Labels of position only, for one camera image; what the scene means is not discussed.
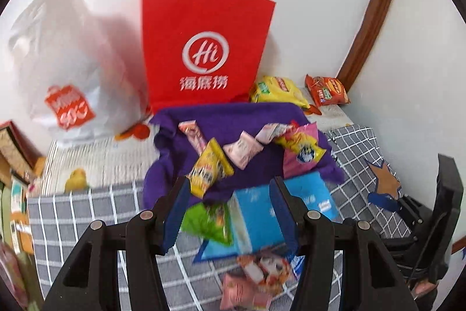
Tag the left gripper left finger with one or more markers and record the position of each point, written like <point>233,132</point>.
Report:
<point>88,280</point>

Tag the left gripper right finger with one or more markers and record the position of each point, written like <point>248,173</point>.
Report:
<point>370,279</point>

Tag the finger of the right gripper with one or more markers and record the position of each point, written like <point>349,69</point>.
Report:
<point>384,201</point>

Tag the pink yellow snack packet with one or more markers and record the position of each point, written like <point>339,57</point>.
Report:
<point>301,150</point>

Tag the pink strawberry snack bag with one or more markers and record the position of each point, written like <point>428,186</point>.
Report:
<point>263,278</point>

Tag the yellow rice cracker packet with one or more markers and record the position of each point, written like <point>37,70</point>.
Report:
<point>211,167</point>

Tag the pink peach snack packet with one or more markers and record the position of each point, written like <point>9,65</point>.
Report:
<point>243,150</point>

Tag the long pink bear candy bar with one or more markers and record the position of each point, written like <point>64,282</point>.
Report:
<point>194,135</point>

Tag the small red snack packet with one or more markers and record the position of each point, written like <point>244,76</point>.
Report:
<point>294,124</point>

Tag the white pink small packet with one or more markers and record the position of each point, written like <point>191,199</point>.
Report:
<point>271,131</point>

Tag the person right hand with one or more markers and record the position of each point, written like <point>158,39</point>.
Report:
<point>423,287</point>

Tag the green rice cracker packet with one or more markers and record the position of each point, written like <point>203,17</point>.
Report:
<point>209,221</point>

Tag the orange red chips bag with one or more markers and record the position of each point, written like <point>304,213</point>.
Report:
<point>326,91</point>

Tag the blue tissue box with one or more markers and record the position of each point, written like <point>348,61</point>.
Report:
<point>253,221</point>

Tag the purple towel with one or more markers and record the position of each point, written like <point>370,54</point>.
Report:
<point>260,170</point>

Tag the patterned brown book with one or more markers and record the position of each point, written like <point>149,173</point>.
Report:
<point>17,150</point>

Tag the yellow chips bag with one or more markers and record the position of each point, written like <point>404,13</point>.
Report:
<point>271,89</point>

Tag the white Miniso plastic bag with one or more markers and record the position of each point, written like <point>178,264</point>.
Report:
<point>70,77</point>

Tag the red paper shopping bag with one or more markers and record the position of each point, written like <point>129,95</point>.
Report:
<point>202,51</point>

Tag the brown wooden door frame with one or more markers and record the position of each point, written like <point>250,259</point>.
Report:
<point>373,20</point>

